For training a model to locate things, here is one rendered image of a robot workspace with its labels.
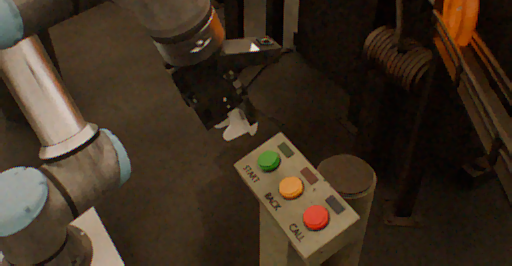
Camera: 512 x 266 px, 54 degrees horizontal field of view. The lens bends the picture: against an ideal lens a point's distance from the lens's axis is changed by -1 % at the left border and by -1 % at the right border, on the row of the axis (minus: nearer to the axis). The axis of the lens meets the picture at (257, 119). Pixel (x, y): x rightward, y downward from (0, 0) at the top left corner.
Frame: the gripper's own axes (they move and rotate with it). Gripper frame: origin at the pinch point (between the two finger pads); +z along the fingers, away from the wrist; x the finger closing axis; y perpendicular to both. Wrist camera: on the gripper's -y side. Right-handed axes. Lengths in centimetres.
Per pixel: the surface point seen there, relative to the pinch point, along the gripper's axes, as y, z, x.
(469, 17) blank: -53, 16, -4
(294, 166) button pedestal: -2.5, 10.7, 3.9
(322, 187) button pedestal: -3.6, 10.8, 10.8
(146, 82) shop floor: 9, 70, -120
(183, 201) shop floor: 22, 66, -51
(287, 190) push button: 1.4, 9.6, 7.8
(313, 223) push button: 1.7, 9.7, 15.8
